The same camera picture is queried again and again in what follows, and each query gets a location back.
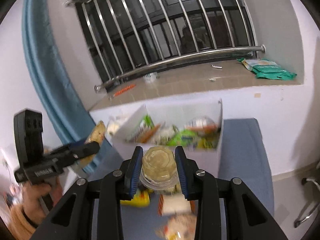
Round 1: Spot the yellow chips bag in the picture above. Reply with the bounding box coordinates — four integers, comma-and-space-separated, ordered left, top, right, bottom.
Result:
196, 132, 220, 150

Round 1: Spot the person's left hand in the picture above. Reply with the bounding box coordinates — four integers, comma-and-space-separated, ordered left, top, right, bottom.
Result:
23, 177, 62, 226

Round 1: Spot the small white lighter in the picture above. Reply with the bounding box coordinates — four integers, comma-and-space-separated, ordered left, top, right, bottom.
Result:
211, 65, 222, 69

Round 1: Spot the cookie snack pack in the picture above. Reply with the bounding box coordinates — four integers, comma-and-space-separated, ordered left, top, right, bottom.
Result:
80, 120, 106, 168

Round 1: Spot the orange beaded tool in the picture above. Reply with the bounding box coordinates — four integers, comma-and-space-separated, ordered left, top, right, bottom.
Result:
109, 84, 136, 100

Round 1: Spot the green seaweed snack pack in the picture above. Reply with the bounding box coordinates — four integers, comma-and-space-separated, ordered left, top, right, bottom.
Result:
127, 114, 155, 142

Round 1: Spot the white office chair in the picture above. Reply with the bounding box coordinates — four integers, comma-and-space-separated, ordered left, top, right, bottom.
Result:
293, 163, 319, 228

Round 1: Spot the orange fuzzy sleeve forearm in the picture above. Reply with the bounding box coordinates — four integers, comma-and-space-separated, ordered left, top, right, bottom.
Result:
8, 204, 38, 240

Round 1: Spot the steel window guard rail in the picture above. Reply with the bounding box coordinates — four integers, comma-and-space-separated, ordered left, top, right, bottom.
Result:
66, 0, 266, 93

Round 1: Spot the blue curtain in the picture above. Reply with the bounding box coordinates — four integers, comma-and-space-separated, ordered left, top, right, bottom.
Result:
21, 0, 118, 174

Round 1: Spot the green wet wipes pack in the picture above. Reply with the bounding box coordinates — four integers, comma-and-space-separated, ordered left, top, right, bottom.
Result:
237, 58, 297, 81

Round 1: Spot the white red chips bag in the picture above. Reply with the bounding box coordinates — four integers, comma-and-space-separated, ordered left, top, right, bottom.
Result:
184, 116, 219, 136

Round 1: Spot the white storage box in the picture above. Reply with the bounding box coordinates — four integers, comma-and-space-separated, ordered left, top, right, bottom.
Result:
112, 99, 223, 176

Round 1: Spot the clear plastic jar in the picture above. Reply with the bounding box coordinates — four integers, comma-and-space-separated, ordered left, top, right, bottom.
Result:
140, 146, 179, 193

